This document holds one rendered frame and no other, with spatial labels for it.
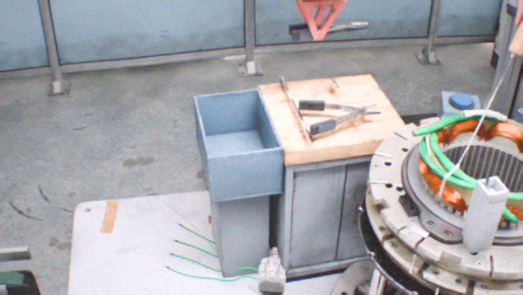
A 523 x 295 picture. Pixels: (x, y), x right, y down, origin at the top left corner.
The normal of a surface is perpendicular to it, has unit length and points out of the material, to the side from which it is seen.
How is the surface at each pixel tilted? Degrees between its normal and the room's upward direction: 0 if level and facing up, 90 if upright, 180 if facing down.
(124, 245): 0
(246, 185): 90
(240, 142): 0
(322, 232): 90
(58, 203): 0
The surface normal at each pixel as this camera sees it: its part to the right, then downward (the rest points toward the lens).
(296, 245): 0.21, 0.58
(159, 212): 0.00, -0.80
